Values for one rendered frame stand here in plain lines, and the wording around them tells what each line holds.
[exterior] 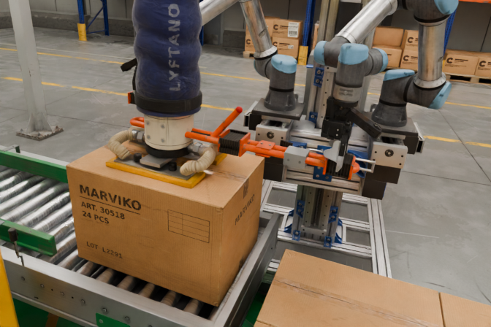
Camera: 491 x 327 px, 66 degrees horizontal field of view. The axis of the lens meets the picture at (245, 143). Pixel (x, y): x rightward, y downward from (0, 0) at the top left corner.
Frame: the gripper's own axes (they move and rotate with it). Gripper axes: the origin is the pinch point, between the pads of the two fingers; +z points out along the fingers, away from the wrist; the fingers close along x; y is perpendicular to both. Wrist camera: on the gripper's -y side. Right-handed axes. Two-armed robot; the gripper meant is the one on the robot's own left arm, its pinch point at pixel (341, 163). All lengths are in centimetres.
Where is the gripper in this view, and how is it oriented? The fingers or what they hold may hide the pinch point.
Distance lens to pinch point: 118.7
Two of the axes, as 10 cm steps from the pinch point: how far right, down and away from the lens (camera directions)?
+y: -9.3, -1.9, 3.1
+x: -3.6, 3.4, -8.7
